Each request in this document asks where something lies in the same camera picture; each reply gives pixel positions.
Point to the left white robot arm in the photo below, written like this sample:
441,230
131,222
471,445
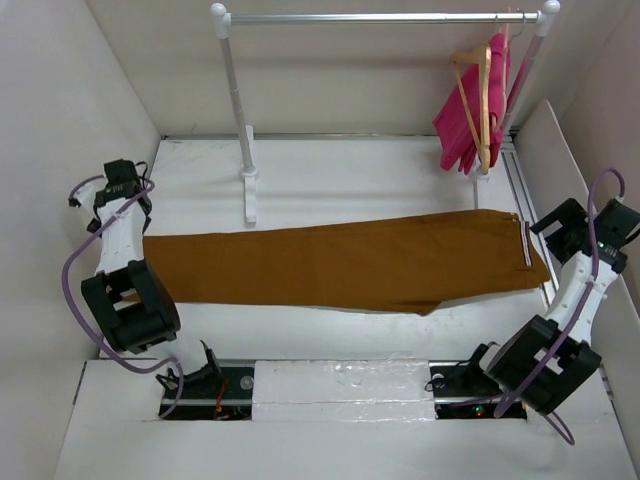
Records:
131,307

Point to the brown trousers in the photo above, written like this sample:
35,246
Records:
406,265

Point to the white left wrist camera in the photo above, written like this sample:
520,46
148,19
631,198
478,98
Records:
83,196

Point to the aluminium rail on right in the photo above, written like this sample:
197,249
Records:
527,212

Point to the wooden clothes hanger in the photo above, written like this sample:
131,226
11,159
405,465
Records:
480,131

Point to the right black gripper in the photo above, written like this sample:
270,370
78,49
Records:
571,214

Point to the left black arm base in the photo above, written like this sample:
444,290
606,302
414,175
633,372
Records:
227,398

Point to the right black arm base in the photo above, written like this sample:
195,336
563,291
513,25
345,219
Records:
461,390

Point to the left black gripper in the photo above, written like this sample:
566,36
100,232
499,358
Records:
96,223

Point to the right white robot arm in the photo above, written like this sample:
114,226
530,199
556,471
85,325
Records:
545,361

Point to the pink clothes hanger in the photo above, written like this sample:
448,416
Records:
507,37

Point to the silver and white clothes rack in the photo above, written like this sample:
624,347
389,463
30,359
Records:
223,21

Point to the pink garment on hanger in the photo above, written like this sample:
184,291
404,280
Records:
451,126

